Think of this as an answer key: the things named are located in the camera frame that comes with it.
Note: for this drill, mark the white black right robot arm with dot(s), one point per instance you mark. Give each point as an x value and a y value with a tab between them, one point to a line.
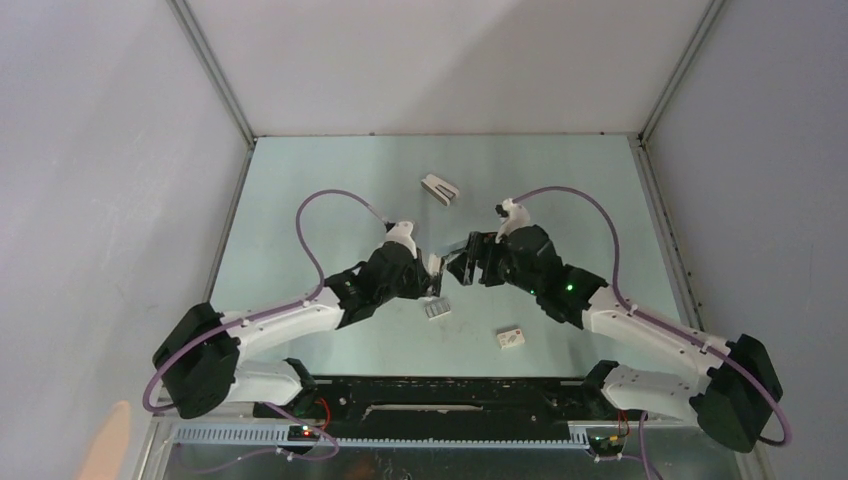
725	387

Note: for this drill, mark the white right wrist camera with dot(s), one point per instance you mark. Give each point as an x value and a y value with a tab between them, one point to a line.
513	216

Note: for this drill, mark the white staple box sleeve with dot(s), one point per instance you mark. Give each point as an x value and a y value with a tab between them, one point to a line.
510	338

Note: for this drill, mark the staple tray with staples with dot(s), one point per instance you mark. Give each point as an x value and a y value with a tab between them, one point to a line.
437	308

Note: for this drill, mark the white staple remover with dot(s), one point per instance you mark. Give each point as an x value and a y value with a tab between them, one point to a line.
440	189

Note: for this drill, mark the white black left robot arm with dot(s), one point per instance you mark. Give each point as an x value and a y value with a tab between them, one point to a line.
210	358

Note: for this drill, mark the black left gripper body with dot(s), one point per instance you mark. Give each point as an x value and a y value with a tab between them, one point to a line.
410	286

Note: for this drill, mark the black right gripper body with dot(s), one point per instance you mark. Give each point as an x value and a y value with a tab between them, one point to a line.
527	282

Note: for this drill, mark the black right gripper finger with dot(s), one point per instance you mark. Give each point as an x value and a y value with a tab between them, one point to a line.
490	263
462	260

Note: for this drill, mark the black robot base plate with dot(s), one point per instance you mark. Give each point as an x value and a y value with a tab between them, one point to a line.
454	409

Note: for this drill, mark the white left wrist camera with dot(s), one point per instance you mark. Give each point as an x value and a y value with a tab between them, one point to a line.
402	233

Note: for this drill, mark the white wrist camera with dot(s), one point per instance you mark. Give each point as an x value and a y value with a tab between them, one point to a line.
402	233
513	216

